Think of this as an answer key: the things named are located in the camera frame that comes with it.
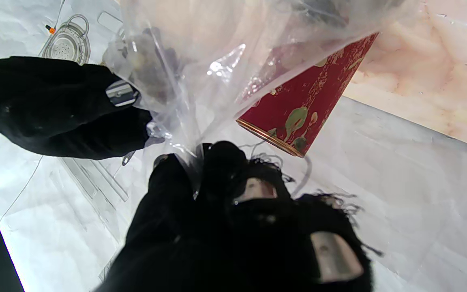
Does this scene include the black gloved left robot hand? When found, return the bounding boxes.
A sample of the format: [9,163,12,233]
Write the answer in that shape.
[96,140,374,292]

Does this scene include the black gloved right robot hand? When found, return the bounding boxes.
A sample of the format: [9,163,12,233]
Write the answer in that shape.
[0,56,154,161]

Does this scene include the clear plastic bag of tea bags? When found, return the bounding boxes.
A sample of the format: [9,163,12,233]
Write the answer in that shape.
[103,0,420,191]

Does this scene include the red floral tea canister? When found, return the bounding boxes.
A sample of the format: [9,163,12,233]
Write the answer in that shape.
[236,32,380,159]

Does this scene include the white printed backdrop cloth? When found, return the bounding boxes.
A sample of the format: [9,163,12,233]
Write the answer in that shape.
[0,0,467,292]

